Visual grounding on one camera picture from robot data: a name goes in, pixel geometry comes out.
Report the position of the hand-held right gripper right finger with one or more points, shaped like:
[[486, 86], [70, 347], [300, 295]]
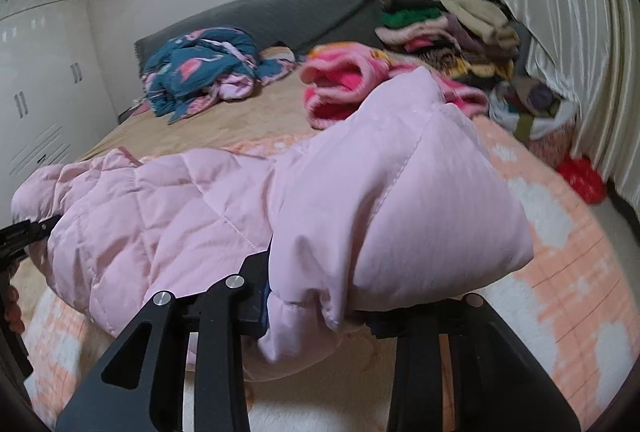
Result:
[[425, 327]]

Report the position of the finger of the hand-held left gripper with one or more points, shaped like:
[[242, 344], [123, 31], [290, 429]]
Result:
[[30, 229]]

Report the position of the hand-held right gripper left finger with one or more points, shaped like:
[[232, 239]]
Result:
[[255, 312]]

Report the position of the pink quilted jacket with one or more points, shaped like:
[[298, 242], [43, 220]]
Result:
[[200, 212]]

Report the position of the pile of folded clothes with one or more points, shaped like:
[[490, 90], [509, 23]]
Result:
[[450, 27]]

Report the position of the person's left hand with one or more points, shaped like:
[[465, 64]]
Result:
[[14, 312]]

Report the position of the white wardrobe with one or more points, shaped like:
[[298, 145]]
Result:
[[40, 87]]

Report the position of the orange and white checked blanket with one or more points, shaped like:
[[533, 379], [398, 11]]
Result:
[[550, 237]]

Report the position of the red slippers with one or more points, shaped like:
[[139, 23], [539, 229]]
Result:
[[580, 177]]

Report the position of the teal patterned quilt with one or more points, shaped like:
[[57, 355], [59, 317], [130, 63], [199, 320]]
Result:
[[200, 57]]

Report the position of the pink fleece garment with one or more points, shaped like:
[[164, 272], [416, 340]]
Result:
[[340, 82]]

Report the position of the grey headboard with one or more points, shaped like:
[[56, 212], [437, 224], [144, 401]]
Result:
[[300, 12]]

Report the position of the white satin curtain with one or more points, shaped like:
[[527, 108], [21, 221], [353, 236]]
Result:
[[575, 12]]

